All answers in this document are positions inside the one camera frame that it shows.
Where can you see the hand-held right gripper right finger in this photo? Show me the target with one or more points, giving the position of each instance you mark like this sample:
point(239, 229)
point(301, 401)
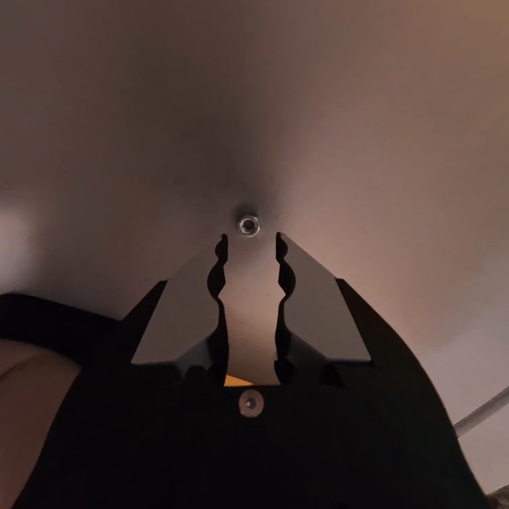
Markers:
point(326, 318)

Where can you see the silver hex nut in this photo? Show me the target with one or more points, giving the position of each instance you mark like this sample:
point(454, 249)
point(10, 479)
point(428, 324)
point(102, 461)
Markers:
point(241, 226)

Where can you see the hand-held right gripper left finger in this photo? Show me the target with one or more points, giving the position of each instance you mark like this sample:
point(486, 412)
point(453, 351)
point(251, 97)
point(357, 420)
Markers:
point(179, 318)

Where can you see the person's right forearm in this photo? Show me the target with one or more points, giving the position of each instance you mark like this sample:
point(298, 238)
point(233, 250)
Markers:
point(28, 417)

